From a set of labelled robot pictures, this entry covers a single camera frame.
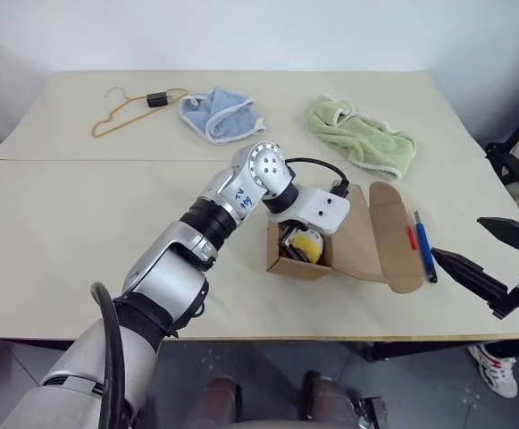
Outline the white red sneaker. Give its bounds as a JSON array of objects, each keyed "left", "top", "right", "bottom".
[{"left": 467, "top": 342, "right": 519, "bottom": 400}]

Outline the yellow object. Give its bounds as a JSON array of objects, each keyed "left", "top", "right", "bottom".
[{"left": 290, "top": 230, "right": 324, "bottom": 265}]

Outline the small black clip box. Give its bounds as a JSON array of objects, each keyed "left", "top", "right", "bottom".
[{"left": 145, "top": 90, "right": 171, "bottom": 109}]

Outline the black block under table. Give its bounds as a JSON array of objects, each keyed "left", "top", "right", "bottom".
[{"left": 356, "top": 394, "right": 392, "bottom": 429}]

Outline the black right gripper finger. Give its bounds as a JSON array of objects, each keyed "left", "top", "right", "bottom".
[
  {"left": 430, "top": 248, "right": 511, "bottom": 310},
  {"left": 476, "top": 215, "right": 519, "bottom": 257}
]

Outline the dark rounded shape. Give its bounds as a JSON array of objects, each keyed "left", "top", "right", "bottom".
[
  {"left": 196, "top": 375, "right": 239, "bottom": 429},
  {"left": 302, "top": 370, "right": 361, "bottom": 429}
]

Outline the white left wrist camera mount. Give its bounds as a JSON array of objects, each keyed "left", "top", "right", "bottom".
[{"left": 265, "top": 187, "right": 352, "bottom": 237}]

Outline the tan wire clothes hanger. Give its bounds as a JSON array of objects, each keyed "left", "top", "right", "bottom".
[{"left": 90, "top": 86, "right": 189, "bottom": 139}]

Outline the brown cardboard box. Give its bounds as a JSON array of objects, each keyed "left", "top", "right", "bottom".
[{"left": 265, "top": 181, "right": 427, "bottom": 296}]

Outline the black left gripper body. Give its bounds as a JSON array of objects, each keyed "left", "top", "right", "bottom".
[{"left": 280, "top": 219, "right": 316, "bottom": 236}]

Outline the green fleece towel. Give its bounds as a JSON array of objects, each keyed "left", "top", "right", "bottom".
[{"left": 302, "top": 93, "right": 418, "bottom": 181}]

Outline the blue fleece towel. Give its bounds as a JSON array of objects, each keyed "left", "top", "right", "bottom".
[{"left": 178, "top": 86, "right": 268, "bottom": 147}]

